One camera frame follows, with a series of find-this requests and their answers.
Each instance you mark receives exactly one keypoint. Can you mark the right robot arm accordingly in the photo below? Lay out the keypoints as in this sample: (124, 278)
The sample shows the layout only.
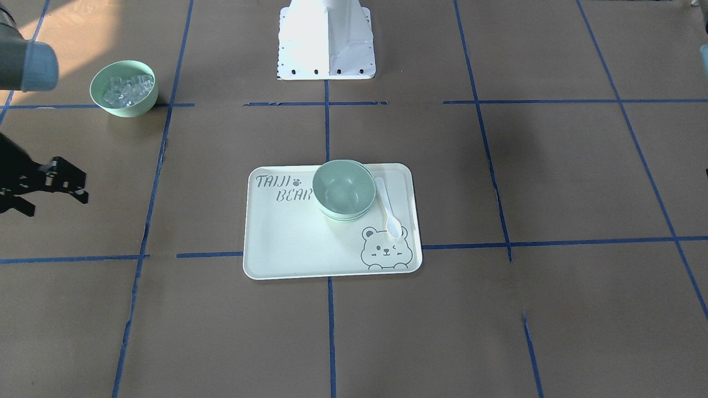
(29, 65)

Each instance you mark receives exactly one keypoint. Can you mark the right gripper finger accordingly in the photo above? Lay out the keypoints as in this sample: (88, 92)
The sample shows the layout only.
(81, 195)
(21, 205)

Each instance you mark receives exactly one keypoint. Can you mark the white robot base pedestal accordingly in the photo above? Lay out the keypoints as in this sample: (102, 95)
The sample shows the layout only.
(325, 40)

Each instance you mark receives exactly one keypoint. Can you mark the green bowl on tray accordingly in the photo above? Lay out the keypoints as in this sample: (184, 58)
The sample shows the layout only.
(352, 219)

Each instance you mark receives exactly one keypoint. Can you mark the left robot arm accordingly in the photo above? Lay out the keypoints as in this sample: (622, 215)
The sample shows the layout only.
(704, 57)

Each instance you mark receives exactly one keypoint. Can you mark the green bowl with ice cubes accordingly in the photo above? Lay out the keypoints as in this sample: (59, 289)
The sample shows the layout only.
(124, 69)

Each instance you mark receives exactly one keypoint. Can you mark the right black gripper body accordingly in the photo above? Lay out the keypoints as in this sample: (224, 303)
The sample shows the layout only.
(12, 164)

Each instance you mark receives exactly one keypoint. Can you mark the ice cubes pile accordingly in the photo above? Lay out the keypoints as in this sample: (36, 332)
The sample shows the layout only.
(125, 92)

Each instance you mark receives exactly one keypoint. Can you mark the cream bear serving tray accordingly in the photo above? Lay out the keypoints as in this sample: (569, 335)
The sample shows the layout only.
(288, 236)

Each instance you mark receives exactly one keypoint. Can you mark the white plastic spoon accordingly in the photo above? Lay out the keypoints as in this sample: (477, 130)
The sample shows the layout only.
(393, 225)

